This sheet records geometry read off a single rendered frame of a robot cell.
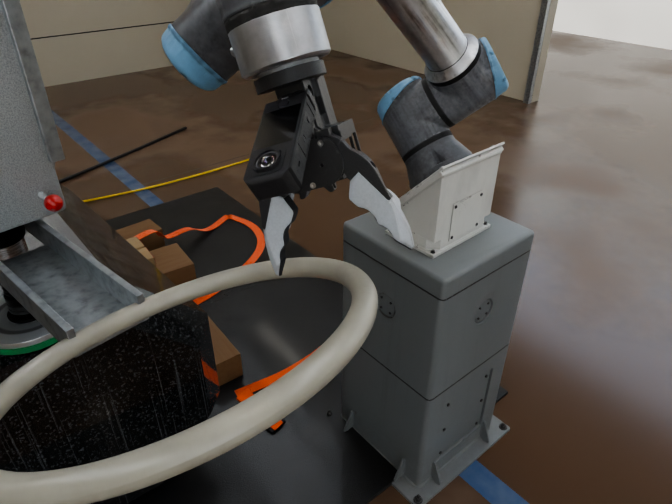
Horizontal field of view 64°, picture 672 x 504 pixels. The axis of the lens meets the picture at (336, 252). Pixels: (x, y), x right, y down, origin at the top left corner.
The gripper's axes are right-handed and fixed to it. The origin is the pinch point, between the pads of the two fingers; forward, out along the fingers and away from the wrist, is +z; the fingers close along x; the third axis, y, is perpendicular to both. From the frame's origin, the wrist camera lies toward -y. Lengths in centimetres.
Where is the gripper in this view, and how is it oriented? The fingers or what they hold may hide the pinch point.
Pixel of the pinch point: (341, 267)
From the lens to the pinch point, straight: 55.4
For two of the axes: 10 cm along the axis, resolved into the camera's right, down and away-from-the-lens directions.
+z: 2.9, 9.2, 2.6
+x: -9.2, 1.9, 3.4
